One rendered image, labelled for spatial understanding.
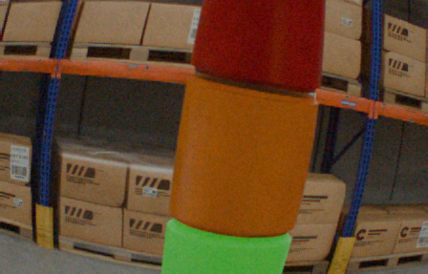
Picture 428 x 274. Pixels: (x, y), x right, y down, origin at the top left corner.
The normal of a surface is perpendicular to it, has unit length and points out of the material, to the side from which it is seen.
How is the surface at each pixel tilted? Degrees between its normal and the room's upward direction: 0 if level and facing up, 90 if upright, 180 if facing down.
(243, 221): 90
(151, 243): 90
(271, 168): 90
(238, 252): 90
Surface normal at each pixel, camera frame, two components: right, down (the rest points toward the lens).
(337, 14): 0.25, 0.17
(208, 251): -0.38, 0.07
